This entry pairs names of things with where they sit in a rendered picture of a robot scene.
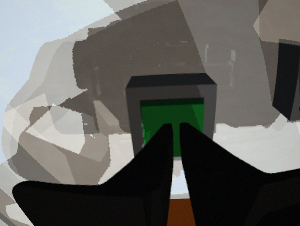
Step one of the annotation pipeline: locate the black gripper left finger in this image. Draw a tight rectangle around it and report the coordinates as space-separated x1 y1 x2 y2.
12 124 174 226

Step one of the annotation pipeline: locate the yellow button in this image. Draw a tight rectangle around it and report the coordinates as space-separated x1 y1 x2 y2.
272 43 300 121

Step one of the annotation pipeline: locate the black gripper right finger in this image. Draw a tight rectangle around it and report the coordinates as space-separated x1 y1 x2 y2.
179 122 300 226

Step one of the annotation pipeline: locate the green push-button in grey housing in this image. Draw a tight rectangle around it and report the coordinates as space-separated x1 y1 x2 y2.
125 73 218 161

